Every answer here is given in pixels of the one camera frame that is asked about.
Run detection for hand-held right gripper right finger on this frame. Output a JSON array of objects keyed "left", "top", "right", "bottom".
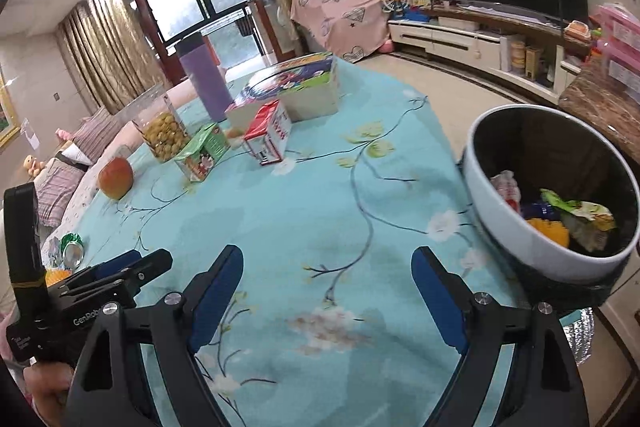
[{"left": 410, "top": 245, "right": 592, "bottom": 427}]

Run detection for yellow crinkled wrapper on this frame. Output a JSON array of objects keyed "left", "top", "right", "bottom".
[{"left": 529, "top": 218, "right": 571, "bottom": 249}]

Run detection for person's left hand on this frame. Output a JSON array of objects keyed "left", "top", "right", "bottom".
[{"left": 22, "top": 359, "right": 76, "bottom": 427}]

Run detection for green snack wrapper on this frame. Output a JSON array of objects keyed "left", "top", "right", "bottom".
[{"left": 540, "top": 188, "right": 617, "bottom": 233}]

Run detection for glass balcony door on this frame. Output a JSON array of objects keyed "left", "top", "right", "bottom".
[{"left": 122, "top": 0, "right": 296, "bottom": 74}]

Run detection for green drink can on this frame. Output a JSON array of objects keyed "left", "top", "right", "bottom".
[{"left": 60, "top": 232, "right": 87, "bottom": 269}]

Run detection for brown marble table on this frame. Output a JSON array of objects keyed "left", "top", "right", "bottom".
[{"left": 557, "top": 57, "right": 640, "bottom": 168}]

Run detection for toy ferris wheel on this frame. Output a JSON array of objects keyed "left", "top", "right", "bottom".
[{"left": 382, "top": 0, "right": 411, "bottom": 20}]

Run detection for clear jar of yellow snacks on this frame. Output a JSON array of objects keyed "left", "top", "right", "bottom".
[{"left": 131, "top": 83, "right": 192, "bottom": 164}]

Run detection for pink storage boxes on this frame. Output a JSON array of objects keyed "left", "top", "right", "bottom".
[{"left": 595, "top": 4, "right": 640, "bottom": 92}]

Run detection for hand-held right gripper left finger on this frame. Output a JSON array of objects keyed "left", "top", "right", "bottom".
[{"left": 62, "top": 244, "right": 246, "bottom": 427}]

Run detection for purple bottle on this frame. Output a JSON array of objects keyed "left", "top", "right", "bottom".
[{"left": 175, "top": 34, "right": 235, "bottom": 122}]

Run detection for pink cloth covered furniture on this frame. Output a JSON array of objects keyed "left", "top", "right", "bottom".
[{"left": 291, "top": 0, "right": 394, "bottom": 64}]

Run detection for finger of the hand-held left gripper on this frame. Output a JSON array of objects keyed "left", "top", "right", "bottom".
[
  {"left": 60, "top": 249, "right": 174, "bottom": 308},
  {"left": 70, "top": 249, "right": 144, "bottom": 283}
]

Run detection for gold picture frame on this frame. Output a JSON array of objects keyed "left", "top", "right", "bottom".
[{"left": 0, "top": 72, "right": 21, "bottom": 150}]

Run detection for red apple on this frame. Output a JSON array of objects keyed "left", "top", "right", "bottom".
[{"left": 98, "top": 157, "right": 135, "bottom": 200}]

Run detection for green carton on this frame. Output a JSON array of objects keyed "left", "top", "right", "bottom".
[{"left": 173, "top": 123, "right": 231, "bottom": 182}]

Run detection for teal floral tablecloth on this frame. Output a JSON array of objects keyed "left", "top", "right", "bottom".
[{"left": 42, "top": 54, "right": 566, "bottom": 427}]

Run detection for white television cabinet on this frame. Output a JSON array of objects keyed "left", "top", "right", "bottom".
[{"left": 389, "top": 4, "right": 581, "bottom": 105}]

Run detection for silver foil bag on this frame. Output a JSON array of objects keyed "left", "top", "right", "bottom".
[{"left": 562, "top": 307, "right": 596, "bottom": 368}]

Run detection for round white trash bin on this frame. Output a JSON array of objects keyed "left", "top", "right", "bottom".
[{"left": 457, "top": 104, "right": 640, "bottom": 315}]

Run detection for pink sofa with cushions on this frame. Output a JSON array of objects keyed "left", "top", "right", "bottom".
[{"left": 22, "top": 82, "right": 197, "bottom": 230}]

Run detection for white and red wrapper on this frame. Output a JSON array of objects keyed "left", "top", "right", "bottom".
[{"left": 490, "top": 170, "right": 522, "bottom": 210}]

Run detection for blue snack packet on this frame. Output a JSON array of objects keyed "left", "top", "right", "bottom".
[{"left": 522, "top": 203, "right": 558, "bottom": 220}]

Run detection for red and white carton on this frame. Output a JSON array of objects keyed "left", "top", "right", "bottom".
[{"left": 242, "top": 99, "right": 294, "bottom": 168}]

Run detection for colourful board game box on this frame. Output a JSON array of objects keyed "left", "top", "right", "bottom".
[{"left": 225, "top": 52, "right": 342, "bottom": 132}]

